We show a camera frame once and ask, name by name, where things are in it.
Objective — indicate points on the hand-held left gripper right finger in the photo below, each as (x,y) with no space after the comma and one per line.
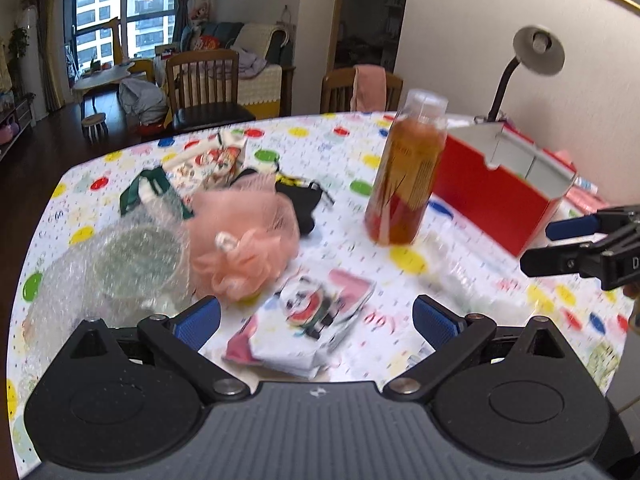
(435,320)

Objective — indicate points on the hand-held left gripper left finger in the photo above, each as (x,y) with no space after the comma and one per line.
(200,317)

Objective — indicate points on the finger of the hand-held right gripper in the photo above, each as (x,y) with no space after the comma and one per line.
(555,261)
(570,227)

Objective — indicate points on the clear plastic bag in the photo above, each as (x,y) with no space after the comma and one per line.
(465,275)

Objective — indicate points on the red cardboard box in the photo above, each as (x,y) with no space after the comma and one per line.
(480,195)

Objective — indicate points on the pink mesh bath loofah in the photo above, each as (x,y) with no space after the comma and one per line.
(250,220)

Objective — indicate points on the panda print tissue packet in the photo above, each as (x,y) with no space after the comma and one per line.
(310,320)

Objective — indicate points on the pink printed plastic bag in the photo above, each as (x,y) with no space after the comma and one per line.
(590,200)

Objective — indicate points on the bubble wrap sheet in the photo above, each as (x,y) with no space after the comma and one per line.
(135,260)

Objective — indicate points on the orange liquid plastic bottle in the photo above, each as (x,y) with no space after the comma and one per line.
(405,180)

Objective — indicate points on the cartoon printed pouch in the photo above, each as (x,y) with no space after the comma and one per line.
(215,162)

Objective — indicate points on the polka dot tablecloth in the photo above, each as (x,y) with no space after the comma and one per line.
(340,170)

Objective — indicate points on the silver desk lamp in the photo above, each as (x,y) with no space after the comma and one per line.
(540,50)

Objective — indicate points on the wooden chair black cushion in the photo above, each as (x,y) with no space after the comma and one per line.
(210,115)

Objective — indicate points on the small round stool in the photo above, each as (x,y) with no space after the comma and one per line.
(94,122)

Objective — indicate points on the grey cloth bag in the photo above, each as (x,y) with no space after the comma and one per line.
(142,97)

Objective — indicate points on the pink towel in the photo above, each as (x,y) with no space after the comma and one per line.
(370,87)

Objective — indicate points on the sofa with cream cover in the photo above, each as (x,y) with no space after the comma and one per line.
(260,80)

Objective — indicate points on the small wooden table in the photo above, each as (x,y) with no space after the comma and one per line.
(105,77)

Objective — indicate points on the purple clothes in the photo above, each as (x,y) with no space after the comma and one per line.
(250,62)

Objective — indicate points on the low dark cabinet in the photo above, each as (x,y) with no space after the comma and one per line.
(12,120)

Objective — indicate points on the red cushion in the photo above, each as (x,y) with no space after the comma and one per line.
(207,42)

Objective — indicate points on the large window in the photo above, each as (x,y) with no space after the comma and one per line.
(120,10)

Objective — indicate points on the yellow curtain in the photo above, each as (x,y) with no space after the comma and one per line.
(50,35)

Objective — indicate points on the potted plant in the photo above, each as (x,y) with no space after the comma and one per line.
(19,45)

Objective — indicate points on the white tower air conditioner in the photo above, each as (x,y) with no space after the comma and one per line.
(29,30)

